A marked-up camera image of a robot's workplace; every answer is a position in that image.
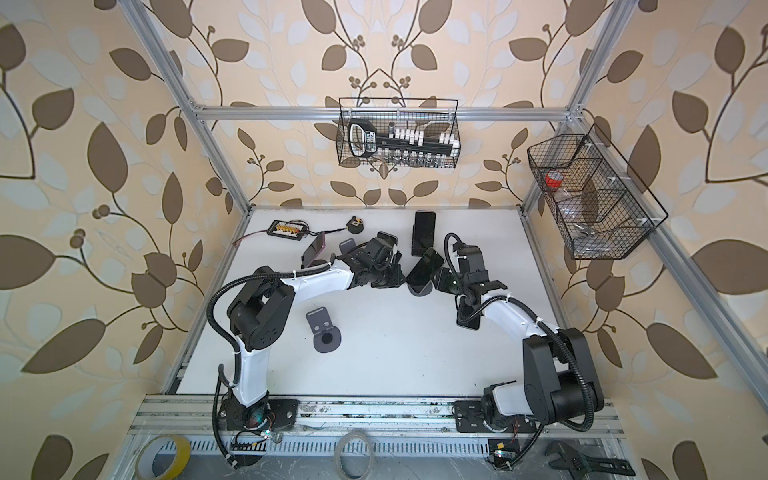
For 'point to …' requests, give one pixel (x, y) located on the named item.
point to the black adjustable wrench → (578, 465)
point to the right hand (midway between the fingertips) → (436, 279)
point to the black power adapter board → (286, 229)
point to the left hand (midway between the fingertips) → (410, 277)
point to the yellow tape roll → (147, 452)
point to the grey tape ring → (338, 450)
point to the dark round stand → (327, 338)
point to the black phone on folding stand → (388, 237)
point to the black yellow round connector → (355, 225)
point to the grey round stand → (424, 292)
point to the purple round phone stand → (347, 245)
